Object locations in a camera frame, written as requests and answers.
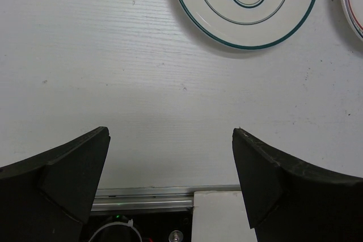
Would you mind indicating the aluminium rail frame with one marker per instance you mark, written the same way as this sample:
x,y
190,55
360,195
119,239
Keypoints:
x,y
152,198

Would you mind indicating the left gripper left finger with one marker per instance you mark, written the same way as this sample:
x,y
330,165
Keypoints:
x,y
49,196

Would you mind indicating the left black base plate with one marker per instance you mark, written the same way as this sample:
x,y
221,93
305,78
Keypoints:
x,y
141,225

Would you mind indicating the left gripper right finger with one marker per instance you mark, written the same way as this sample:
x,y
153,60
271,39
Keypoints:
x,y
288,199

